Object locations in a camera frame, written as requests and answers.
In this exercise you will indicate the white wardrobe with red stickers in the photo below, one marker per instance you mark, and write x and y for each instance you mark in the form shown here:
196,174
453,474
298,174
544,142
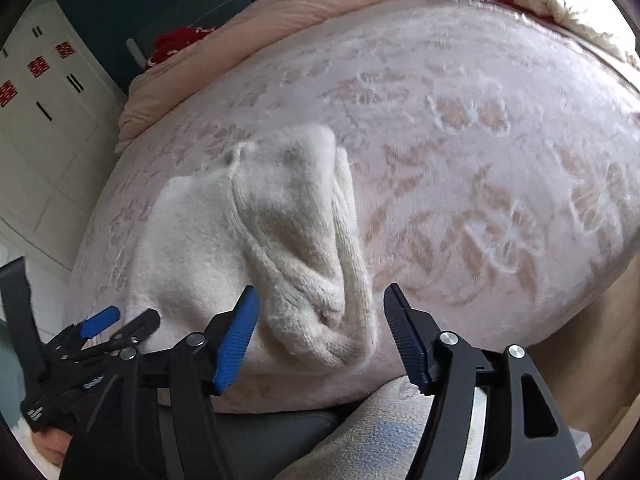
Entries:
59,114

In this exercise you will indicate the pink folded duvet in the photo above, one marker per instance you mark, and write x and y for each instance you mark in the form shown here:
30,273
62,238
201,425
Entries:
160,89

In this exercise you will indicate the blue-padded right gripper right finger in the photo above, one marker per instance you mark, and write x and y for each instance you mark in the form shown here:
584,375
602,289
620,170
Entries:
524,435

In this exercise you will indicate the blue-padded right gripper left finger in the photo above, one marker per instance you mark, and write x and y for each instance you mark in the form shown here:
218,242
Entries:
122,438

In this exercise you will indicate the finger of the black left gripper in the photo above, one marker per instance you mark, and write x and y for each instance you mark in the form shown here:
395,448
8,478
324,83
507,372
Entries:
134,333

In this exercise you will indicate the red pillow at headboard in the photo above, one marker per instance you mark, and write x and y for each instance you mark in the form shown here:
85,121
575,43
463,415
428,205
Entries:
169,44

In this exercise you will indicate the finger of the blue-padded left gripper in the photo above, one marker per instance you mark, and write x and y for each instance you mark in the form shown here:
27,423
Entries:
99,322

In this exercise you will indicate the operator leg grey pants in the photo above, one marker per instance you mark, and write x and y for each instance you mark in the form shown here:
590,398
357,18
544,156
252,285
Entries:
377,441

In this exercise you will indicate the pink floral bed blanket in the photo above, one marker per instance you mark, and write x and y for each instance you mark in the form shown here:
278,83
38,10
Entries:
495,168

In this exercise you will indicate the cream fluffy blanket by window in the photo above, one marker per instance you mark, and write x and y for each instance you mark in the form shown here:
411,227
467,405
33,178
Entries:
597,21

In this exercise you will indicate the operator left hand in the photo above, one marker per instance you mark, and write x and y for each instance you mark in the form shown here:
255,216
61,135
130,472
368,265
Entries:
52,444

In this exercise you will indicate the cream knit sweater black hearts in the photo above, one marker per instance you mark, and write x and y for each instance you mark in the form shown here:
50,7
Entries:
276,212

